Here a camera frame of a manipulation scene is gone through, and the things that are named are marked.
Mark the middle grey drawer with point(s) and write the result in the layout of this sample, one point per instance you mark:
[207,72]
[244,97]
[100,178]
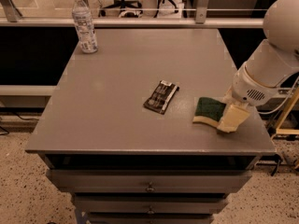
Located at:
[150,204]

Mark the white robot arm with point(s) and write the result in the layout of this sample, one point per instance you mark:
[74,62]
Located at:
[275,60]

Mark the grey drawer cabinet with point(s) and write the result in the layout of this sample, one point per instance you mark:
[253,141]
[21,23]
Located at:
[95,118]

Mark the top grey drawer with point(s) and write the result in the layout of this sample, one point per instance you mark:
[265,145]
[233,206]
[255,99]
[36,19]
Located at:
[84,181]

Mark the bottom grey drawer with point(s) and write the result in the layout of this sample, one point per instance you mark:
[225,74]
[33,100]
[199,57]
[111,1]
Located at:
[96,218]

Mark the clear plastic water bottle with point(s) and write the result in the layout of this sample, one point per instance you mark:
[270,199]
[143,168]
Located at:
[83,21]

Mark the grey drawer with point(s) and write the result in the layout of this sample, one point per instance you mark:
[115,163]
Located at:
[150,204]
[84,181]
[96,218]

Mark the yellow wooden stand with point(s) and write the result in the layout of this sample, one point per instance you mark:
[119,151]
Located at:
[278,129]

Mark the grey metal railing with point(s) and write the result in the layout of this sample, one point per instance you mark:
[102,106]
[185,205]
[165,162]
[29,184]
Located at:
[57,13]

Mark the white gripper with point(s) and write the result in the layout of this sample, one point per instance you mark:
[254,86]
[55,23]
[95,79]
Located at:
[248,86]

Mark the green and yellow sponge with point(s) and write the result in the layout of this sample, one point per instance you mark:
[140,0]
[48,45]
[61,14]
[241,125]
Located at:
[208,111]

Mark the black snack packet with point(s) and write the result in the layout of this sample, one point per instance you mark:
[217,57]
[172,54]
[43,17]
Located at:
[161,97]

